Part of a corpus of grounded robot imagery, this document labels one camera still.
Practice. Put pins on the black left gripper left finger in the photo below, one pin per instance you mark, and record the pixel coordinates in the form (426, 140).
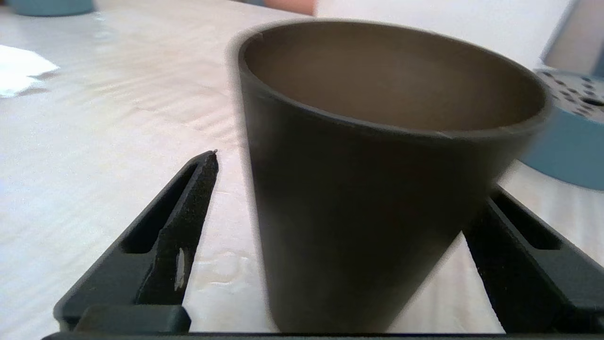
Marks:
(160, 264)

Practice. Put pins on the crumpled white tissue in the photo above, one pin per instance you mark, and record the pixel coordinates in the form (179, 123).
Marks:
(19, 71)

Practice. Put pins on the black plastic cup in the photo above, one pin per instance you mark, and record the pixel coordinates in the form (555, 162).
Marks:
(358, 212)

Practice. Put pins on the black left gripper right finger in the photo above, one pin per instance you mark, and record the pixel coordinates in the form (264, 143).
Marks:
(542, 283)

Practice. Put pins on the blue-grey perforated drip tray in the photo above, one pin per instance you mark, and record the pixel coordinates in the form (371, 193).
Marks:
(575, 146)

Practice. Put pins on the pink bolster cushion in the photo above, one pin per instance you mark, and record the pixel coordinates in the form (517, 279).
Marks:
(290, 4)

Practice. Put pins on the large dark tea dispenser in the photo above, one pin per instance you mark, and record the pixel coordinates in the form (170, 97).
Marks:
(575, 42)

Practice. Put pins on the small blue-grey drip tray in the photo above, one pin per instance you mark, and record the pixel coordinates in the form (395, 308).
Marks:
(47, 5)

